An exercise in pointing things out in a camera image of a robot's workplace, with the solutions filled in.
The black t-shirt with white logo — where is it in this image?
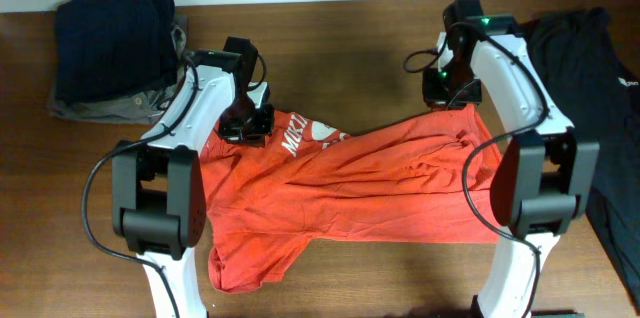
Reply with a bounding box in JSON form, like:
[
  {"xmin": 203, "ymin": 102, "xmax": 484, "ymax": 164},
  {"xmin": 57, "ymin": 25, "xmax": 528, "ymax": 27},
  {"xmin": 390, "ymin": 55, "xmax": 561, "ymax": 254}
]
[{"xmin": 523, "ymin": 7, "xmax": 639, "ymax": 303}]

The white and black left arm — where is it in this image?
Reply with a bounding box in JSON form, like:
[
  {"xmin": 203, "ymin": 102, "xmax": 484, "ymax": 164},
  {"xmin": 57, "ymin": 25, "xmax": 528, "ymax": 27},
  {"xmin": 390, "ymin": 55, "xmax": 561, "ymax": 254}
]
[{"xmin": 112, "ymin": 37, "xmax": 274, "ymax": 317}]

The orange t-shirt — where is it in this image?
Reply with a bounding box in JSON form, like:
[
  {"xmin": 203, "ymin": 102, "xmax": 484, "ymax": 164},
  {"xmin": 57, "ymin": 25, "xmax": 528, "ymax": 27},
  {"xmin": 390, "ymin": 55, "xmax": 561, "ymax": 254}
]
[{"xmin": 200, "ymin": 107, "xmax": 501, "ymax": 293}]

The folded grey garment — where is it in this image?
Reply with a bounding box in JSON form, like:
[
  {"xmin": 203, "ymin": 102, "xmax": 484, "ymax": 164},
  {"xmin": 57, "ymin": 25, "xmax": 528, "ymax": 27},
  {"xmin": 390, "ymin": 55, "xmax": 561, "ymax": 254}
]
[{"xmin": 47, "ymin": 14, "xmax": 187, "ymax": 125}]

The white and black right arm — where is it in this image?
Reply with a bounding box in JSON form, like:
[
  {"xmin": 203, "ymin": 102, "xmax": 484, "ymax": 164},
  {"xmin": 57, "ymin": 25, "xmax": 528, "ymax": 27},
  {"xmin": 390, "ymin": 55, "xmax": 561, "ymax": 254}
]
[{"xmin": 420, "ymin": 0, "xmax": 599, "ymax": 317}]

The folded navy blue garment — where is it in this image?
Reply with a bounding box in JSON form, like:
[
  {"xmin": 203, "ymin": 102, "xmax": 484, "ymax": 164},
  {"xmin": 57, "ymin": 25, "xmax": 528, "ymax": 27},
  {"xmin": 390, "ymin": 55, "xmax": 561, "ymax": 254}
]
[{"xmin": 54, "ymin": 0, "xmax": 178, "ymax": 104}]

